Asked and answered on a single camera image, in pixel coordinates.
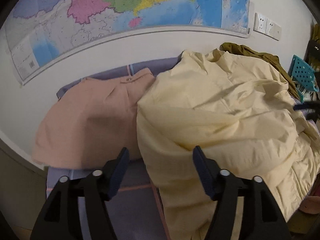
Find cream yellow jacket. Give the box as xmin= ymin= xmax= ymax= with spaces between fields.
xmin=137 ymin=50 xmax=319 ymax=239

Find upper teal plastic basket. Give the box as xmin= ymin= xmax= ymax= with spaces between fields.
xmin=289 ymin=55 xmax=319 ymax=92

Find purple plaid bed sheet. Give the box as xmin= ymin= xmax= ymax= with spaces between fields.
xmin=46 ymin=56 xmax=320 ymax=240

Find middle white power socket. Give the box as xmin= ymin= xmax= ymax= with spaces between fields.
xmin=265 ymin=18 xmax=276 ymax=37

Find white power socket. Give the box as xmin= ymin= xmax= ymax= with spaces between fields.
xmin=265 ymin=18 xmax=276 ymax=37
xmin=253 ymin=12 xmax=267 ymax=34

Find pink skirt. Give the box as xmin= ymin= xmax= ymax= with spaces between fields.
xmin=32 ymin=68 xmax=155 ymax=170

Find left white power socket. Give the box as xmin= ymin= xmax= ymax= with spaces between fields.
xmin=253 ymin=12 xmax=267 ymax=34

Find black and mustard garment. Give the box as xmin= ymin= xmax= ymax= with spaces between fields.
xmin=219 ymin=42 xmax=302 ymax=100

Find white network wall plate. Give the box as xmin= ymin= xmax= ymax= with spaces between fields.
xmin=272 ymin=23 xmax=282 ymax=41

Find colourful wall map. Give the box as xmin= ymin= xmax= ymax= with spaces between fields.
xmin=4 ymin=0 xmax=250 ymax=84

